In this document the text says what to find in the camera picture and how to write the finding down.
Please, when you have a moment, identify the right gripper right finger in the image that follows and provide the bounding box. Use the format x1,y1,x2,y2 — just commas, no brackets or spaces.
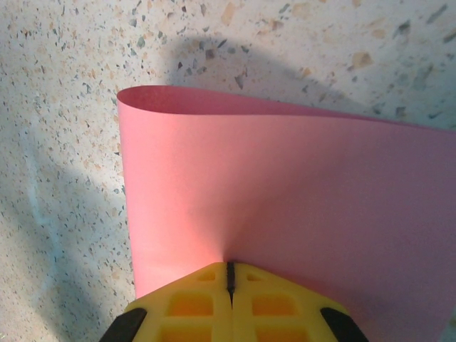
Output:
227,261,370,342

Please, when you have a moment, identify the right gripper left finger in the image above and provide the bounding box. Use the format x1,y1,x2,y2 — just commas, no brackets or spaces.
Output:
105,261,233,342

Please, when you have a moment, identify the pink square paper sheet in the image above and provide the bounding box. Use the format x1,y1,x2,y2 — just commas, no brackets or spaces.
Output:
116,85,456,342

